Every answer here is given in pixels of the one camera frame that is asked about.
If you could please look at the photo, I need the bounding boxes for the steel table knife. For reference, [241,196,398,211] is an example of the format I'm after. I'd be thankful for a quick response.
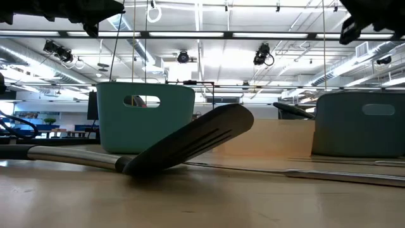
[185,161,405,188]
[287,155,405,168]

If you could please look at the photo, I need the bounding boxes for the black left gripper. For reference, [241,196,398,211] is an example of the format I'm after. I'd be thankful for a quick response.
[0,0,126,38]

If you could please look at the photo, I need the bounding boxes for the black utensil with loop handle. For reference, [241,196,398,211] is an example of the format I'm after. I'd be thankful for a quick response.
[273,101,316,120]

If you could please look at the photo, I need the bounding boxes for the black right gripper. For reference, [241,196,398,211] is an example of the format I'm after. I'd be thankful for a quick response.
[339,0,405,45]

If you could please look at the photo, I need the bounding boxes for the dark blue-teal plastic bin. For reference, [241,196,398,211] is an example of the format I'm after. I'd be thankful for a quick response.
[311,91,405,158]

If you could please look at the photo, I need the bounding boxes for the light green-teal plastic bin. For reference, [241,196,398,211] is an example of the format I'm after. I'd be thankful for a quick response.
[96,81,196,155]

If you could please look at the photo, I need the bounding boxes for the black overhead light bar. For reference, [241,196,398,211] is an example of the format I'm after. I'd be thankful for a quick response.
[0,29,405,41]

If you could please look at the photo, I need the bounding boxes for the black background monitor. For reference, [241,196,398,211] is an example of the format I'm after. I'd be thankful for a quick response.
[87,91,99,120]

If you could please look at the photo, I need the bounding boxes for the thick black looping cable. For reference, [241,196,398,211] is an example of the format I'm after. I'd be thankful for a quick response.
[0,109,39,141]

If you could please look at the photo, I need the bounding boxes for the black ceiling camera cluster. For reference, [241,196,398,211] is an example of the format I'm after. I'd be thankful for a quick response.
[42,39,74,63]

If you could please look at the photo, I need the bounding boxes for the black slotted spatula steel handle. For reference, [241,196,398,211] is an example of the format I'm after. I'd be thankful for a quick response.
[0,103,255,177]

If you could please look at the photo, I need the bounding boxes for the black hanging cable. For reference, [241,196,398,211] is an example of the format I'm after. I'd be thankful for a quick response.
[109,0,126,82]

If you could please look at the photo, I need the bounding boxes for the black ceiling-mounted camera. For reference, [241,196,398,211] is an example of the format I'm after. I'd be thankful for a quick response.
[252,42,275,67]

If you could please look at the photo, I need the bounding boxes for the yellow hanging cable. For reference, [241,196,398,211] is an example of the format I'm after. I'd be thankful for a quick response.
[321,0,328,92]

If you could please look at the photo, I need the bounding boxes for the translucent orange plastic bin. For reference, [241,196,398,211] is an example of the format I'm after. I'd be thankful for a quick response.
[215,119,316,156]

